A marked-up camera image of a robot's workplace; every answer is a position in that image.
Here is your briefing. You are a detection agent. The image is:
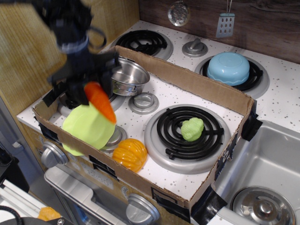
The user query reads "silver metal pot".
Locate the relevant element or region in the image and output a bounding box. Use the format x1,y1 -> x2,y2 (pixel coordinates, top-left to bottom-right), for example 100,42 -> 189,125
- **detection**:
112,56 -> 150,97

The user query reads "silver right oven knob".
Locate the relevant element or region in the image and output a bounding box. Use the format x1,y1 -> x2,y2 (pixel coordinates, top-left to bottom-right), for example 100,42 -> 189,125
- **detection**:
126,193 -> 160,225

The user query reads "silver stove knob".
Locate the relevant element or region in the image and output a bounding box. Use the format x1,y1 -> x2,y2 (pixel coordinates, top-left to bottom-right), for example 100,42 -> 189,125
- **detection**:
101,126 -> 128,153
182,38 -> 208,57
128,92 -> 159,115

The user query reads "brown cardboard fence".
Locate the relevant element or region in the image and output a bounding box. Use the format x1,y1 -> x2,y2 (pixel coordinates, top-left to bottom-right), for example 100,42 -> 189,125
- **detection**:
33,46 -> 256,225

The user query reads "orange toy pumpkin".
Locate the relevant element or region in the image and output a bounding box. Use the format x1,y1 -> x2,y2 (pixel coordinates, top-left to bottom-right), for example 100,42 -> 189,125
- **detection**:
112,138 -> 148,173

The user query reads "silver center stove knob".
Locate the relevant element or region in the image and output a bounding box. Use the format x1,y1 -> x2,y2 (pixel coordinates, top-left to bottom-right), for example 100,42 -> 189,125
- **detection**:
128,92 -> 159,115

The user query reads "silver back stove knob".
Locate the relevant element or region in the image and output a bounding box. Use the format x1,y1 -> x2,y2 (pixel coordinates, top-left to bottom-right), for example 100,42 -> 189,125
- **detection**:
182,38 -> 208,57

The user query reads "silver oven knob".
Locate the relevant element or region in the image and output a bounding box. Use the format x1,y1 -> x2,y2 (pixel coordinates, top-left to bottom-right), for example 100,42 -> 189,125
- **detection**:
41,141 -> 68,168
126,193 -> 160,225

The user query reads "silver front stove knob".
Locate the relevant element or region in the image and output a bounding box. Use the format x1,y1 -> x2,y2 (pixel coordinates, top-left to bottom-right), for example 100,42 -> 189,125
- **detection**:
101,126 -> 128,153

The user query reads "orange toy on floor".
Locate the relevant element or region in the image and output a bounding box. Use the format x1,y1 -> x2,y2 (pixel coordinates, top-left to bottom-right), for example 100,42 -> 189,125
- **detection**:
38,207 -> 61,221

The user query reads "silver pot lid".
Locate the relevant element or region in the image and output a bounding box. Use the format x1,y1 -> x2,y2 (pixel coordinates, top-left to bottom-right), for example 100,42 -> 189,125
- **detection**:
230,186 -> 297,225

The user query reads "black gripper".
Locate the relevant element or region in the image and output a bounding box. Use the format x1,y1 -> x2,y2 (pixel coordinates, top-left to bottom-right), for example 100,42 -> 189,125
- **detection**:
47,48 -> 121,105

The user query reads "silver sink basin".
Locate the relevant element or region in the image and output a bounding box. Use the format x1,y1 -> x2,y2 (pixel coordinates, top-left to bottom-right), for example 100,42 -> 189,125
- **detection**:
191,121 -> 300,225

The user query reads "silver oven door handle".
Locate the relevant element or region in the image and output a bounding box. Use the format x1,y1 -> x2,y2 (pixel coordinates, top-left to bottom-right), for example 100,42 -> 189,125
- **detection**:
44,166 -> 130,225

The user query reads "green toy lettuce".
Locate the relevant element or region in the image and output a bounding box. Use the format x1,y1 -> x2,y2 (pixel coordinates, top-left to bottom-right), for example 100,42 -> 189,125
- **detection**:
180,117 -> 204,142

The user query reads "light blue plastic bowl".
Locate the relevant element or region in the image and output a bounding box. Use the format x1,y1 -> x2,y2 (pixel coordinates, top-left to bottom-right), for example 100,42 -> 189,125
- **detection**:
207,52 -> 250,86

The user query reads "back left black burner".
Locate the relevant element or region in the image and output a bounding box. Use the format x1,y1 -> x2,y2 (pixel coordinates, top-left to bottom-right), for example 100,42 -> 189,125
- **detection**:
112,30 -> 173,60

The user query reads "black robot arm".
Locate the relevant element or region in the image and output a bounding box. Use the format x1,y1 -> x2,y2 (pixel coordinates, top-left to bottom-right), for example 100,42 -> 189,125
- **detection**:
23,0 -> 120,106

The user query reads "orange toy carrot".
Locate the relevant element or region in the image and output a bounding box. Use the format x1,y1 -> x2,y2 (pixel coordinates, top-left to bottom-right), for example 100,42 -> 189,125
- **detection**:
84,82 -> 117,124

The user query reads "silver hanging strainer ladle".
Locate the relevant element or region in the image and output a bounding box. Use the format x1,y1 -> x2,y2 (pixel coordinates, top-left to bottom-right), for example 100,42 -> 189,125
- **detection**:
167,0 -> 191,27

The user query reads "silver left oven knob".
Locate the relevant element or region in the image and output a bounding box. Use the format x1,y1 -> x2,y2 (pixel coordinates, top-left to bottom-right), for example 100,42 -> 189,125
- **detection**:
41,141 -> 68,168

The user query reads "front right black burner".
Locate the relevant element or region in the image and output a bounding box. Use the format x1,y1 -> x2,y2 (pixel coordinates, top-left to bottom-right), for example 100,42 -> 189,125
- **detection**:
144,105 -> 232,174

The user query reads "back right black burner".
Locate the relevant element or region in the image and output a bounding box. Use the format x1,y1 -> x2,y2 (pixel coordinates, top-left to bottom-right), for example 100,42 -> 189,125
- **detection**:
195,57 -> 270,99

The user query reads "light green plastic plate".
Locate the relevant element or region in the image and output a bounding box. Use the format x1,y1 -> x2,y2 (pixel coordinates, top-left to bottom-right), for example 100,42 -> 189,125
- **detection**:
62,103 -> 116,150

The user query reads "grey hanging spatula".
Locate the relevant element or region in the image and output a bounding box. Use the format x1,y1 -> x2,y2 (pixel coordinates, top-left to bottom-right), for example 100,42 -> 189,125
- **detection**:
216,0 -> 235,38

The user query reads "black cable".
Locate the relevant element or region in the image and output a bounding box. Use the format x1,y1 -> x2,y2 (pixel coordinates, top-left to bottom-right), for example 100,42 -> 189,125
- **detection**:
0,205 -> 24,225

